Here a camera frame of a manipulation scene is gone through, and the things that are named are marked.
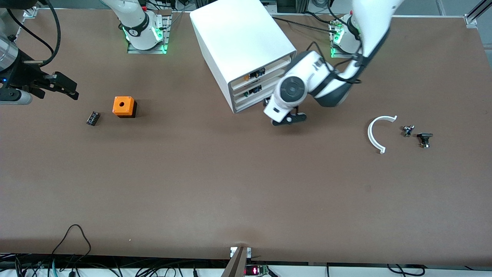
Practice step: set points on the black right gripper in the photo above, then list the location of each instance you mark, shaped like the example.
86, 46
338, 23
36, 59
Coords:
24, 74

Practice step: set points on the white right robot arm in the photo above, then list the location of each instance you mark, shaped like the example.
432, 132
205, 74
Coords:
138, 15

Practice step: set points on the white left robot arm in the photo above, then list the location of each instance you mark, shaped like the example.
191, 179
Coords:
307, 73

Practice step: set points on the white drawer cabinet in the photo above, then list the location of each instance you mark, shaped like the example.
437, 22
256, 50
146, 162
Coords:
238, 34

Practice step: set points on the small black blue component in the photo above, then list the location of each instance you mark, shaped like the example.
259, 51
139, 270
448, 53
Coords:
257, 72

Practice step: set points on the black cylindrical capacitor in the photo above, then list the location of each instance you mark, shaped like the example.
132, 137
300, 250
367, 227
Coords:
93, 118

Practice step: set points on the white curved plastic piece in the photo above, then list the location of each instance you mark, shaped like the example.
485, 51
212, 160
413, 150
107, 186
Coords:
369, 134

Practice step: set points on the device with red light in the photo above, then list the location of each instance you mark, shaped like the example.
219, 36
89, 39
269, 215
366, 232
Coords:
255, 270

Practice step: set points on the orange button enclosure box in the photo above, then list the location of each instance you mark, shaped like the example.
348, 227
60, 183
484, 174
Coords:
123, 105

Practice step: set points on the aluminium frame corner post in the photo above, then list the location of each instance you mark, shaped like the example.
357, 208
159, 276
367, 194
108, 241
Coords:
30, 11
474, 15

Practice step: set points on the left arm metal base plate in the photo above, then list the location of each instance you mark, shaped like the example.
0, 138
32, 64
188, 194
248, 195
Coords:
339, 55

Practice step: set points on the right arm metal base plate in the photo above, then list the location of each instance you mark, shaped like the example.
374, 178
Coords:
148, 51

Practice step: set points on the small metal switch part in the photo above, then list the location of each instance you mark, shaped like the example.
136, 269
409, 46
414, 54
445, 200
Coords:
407, 131

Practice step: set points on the small black switch component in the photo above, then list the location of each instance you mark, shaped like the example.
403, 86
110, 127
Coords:
424, 135

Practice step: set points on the aluminium frame profile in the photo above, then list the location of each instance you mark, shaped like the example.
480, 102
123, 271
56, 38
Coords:
236, 265

